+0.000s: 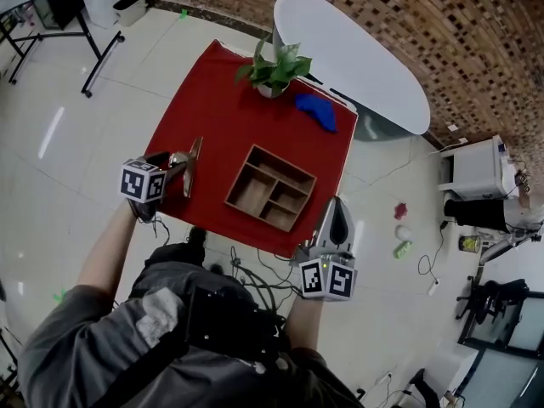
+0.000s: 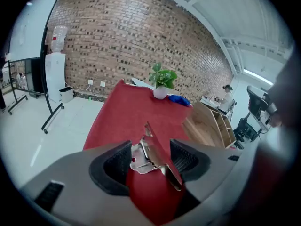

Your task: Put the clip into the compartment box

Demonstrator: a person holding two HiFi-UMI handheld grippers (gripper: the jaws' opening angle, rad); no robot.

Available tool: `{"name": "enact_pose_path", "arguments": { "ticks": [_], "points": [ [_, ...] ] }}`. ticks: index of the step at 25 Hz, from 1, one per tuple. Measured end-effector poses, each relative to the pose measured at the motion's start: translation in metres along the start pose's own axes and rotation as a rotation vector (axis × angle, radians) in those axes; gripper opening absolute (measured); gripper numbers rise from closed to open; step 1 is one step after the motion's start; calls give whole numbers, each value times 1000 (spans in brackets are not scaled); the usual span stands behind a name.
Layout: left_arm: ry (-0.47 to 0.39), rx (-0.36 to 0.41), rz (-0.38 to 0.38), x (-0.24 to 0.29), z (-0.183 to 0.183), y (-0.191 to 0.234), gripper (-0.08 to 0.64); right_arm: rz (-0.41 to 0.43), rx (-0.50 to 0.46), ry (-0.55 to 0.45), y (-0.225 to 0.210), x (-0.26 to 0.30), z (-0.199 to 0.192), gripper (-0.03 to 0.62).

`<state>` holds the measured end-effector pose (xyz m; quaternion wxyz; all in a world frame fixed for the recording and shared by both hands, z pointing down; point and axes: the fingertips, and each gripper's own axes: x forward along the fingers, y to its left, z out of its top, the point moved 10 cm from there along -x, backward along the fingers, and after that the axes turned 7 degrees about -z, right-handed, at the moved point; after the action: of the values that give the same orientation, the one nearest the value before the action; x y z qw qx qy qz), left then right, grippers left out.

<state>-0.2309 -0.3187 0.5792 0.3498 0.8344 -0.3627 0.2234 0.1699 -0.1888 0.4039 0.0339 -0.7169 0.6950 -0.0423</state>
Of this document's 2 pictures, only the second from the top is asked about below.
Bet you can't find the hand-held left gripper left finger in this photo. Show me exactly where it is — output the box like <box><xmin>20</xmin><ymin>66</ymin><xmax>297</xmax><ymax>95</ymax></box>
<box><xmin>17</xmin><ymin>140</ymin><xmax>156</xmax><ymax>226</ymax></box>

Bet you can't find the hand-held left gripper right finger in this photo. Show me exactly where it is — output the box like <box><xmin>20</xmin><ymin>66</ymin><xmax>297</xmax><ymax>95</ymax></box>
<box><xmin>169</xmin><ymin>138</ymin><xmax>243</xmax><ymax>221</ymax></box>

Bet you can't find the silver metal clip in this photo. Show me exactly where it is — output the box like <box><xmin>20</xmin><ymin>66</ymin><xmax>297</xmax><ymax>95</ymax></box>
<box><xmin>129</xmin><ymin>121</ymin><xmax>183</xmax><ymax>192</ymax></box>

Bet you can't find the wooden shelf cabinet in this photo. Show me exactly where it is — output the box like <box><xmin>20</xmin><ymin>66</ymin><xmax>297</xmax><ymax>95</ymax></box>
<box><xmin>182</xmin><ymin>100</ymin><xmax>237</xmax><ymax>149</ymax></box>

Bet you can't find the blue cloth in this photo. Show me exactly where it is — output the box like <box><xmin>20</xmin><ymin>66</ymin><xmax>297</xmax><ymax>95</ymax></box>
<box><xmin>168</xmin><ymin>94</ymin><xmax>192</xmax><ymax>108</ymax></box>

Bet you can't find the person's dark clothing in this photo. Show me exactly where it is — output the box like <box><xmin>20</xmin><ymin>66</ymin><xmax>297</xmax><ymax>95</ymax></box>
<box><xmin>235</xmin><ymin>48</ymin><xmax>301</xmax><ymax>226</ymax></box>

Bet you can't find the black equipment stand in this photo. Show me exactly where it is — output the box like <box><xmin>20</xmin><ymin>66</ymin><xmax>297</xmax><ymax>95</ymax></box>
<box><xmin>234</xmin><ymin>85</ymin><xmax>278</xmax><ymax>144</ymax></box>

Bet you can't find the white waste bin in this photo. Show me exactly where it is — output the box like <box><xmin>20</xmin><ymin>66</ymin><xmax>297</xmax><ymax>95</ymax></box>
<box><xmin>58</xmin><ymin>86</ymin><xmax>74</xmax><ymax>104</ymax></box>

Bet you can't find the green plant in white pot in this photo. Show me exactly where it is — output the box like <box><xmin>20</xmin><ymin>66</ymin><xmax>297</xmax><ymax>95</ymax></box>
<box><xmin>148</xmin><ymin>62</ymin><xmax>178</xmax><ymax>100</ymax></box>

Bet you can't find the white water dispenser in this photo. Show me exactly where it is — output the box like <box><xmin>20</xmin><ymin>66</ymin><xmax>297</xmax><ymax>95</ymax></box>
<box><xmin>45</xmin><ymin>53</ymin><xmax>67</xmax><ymax>103</ymax></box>

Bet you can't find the ceiling strip light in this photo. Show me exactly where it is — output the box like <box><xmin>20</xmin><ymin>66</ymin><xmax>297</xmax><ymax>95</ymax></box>
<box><xmin>243</xmin><ymin>68</ymin><xmax>274</xmax><ymax>85</ymax></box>

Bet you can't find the white round table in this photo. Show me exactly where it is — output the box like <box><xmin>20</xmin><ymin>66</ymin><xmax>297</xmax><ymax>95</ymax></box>
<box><xmin>131</xmin><ymin>77</ymin><xmax>154</xmax><ymax>89</ymax></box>

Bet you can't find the clear water bottle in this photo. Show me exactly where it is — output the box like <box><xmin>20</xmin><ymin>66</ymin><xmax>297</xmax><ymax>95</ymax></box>
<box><xmin>50</xmin><ymin>25</ymin><xmax>69</xmax><ymax>55</ymax></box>

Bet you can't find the whiteboard on black wheeled stand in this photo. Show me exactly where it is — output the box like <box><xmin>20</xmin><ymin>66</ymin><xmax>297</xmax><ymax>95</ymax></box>
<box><xmin>8</xmin><ymin>0</ymin><xmax>69</xmax><ymax>135</ymax></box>

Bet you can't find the white power cable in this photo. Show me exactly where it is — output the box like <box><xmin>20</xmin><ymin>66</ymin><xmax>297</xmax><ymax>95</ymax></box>
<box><xmin>72</xmin><ymin>83</ymin><xmax>91</xmax><ymax>91</ymax></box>

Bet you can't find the black wheeled frame stand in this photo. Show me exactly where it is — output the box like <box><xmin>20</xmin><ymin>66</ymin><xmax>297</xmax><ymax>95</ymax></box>
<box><xmin>7</xmin><ymin>59</ymin><xmax>29</xmax><ymax>116</ymax></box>

